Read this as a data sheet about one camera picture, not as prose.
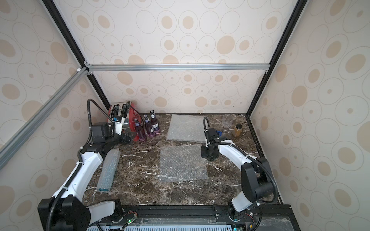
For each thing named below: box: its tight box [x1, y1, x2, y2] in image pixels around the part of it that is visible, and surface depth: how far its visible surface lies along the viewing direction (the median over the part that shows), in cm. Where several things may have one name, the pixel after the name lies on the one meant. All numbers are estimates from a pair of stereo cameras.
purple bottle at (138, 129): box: [133, 118, 146, 141], surface depth 94 cm
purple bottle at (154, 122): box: [149, 109, 161, 134], surface depth 99 cm
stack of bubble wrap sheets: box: [166, 114, 207, 143], surface depth 112 cm
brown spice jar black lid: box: [232, 123, 243, 138], surface depth 102 cm
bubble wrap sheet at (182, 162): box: [158, 144, 209, 183], surface depth 94 cm
